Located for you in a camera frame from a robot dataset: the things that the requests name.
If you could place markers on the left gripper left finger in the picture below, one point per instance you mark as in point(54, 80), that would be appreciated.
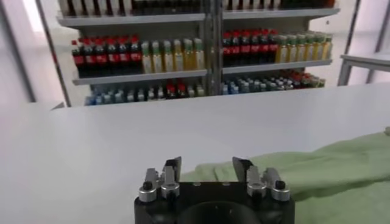
point(169, 182)

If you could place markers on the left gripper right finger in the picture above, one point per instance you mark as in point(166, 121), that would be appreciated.
point(256, 182)

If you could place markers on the light green t-shirt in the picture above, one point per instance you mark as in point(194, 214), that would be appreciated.
point(335, 173)

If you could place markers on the small dark bottle white cap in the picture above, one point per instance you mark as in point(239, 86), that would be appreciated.
point(151, 95)
point(262, 86)
point(140, 95)
point(288, 85)
point(130, 96)
point(279, 86)
point(253, 87)
point(243, 88)
point(271, 86)
point(118, 97)
point(108, 98)
point(161, 93)

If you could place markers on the small cola bottle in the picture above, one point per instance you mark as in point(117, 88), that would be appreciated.
point(306, 82)
point(182, 90)
point(171, 91)
point(297, 82)

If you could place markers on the grey shelf unit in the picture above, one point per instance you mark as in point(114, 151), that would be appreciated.
point(274, 66)
point(137, 77)

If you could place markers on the yellow drink bottle green cap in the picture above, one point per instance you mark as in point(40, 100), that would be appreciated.
point(178, 59)
point(157, 60)
point(189, 58)
point(199, 58)
point(318, 48)
point(301, 50)
point(167, 59)
point(309, 49)
point(291, 51)
point(327, 48)
point(147, 61)
point(281, 51)

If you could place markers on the cola bottle red cap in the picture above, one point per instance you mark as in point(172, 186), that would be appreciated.
point(101, 58)
point(272, 47)
point(112, 58)
point(236, 49)
point(254, 48)
point(263, 48)
point(90, 58)
point(227, 50)
point(78, 59)
point(245, 49)
point(135, 56)
point(124, 57)

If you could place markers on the white side table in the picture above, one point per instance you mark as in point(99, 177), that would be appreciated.
point(365, 59)

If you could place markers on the grey window frame post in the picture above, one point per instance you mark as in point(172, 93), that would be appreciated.
point(22, 67)

